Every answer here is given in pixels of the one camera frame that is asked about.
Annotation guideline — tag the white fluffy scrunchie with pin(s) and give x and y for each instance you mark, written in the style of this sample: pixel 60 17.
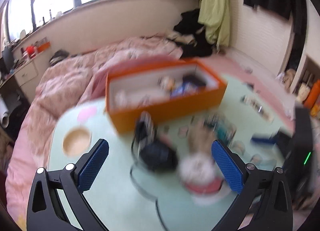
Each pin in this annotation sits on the white fluffy scrunchie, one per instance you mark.
pixel 197 168

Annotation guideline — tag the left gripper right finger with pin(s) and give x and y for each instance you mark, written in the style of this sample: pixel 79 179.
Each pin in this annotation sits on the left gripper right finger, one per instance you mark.
pixel 274 211

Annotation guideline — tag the black fur-trimmed pouch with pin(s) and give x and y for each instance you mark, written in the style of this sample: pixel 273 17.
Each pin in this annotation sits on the black fur-trimmed pouch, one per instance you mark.
pixel 149 150

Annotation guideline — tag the brown fluffy scrunchie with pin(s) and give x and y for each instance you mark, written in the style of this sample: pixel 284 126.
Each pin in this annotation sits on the brown fluffy scrunchie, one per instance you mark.
pixel 200 139

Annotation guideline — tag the orange cardboard box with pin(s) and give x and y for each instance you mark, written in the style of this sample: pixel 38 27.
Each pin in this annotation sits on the orange cardboard box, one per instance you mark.
pixel 148 89

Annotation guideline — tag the pile of dark clothes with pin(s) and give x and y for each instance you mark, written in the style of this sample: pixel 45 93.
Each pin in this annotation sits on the pile of dark clothes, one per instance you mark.
pixel 189 26

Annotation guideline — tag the red desk item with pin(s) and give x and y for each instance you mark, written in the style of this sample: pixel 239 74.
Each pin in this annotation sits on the red desk item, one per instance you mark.
pixel 30 50

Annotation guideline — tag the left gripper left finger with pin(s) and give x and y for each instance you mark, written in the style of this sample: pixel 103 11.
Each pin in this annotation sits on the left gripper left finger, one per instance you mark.
pixel 45 210

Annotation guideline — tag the blue tin box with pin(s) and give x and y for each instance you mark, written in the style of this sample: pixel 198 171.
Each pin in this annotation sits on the blue tin box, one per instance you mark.
pixel 190 85

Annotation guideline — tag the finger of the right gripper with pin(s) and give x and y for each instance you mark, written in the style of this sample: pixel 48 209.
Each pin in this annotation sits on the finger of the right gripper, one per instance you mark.
pixel 265 140

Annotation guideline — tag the pink floral duvet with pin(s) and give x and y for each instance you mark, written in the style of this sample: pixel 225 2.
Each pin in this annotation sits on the pink floral duvet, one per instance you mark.
pixel 68 83

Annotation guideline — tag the white desk with drawers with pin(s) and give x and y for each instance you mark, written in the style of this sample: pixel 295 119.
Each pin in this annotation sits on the white desk with drawers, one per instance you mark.
pixel 29 75

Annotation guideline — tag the green hanging garment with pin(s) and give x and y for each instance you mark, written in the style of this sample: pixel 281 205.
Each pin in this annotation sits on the green hanging garment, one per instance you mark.
pixel 215 15

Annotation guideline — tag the small orange desk box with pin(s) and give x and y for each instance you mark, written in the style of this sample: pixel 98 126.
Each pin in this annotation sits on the small orange desk box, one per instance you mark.
pixel 43 46

